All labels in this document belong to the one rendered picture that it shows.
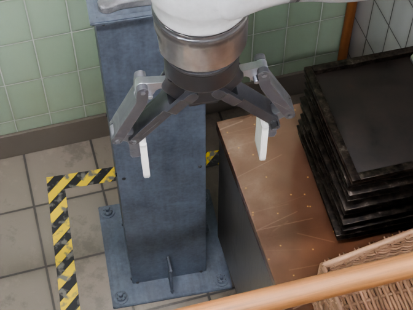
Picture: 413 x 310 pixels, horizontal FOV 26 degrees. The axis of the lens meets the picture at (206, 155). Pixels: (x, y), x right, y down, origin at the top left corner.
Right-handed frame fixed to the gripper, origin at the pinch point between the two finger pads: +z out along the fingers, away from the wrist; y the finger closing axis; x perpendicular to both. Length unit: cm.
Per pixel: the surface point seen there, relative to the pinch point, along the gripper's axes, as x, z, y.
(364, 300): -7, 72, -32
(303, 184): -36, 75, -27
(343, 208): -21, 60, -30
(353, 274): 14.1, 8.8, -15.4
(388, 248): -11, 58, -35
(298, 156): -43, 75, -28
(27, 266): -56, 133, 40
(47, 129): -95, 126, 31
